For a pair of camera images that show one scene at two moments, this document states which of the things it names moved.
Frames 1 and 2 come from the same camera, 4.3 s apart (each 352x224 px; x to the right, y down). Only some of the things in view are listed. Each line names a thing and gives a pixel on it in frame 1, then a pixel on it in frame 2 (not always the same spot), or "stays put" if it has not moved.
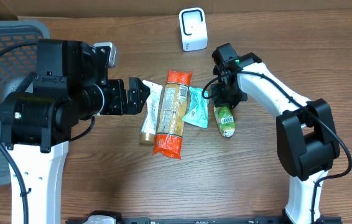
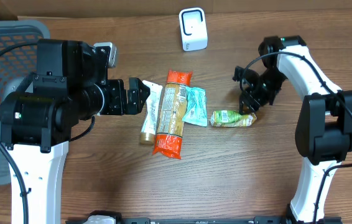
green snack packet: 225,121 -> 227,118
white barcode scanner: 193,28 stays put
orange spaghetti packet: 171,114 stays put
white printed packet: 148,132 stays put
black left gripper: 125,96 stays put
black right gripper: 226,96 -> 257,90
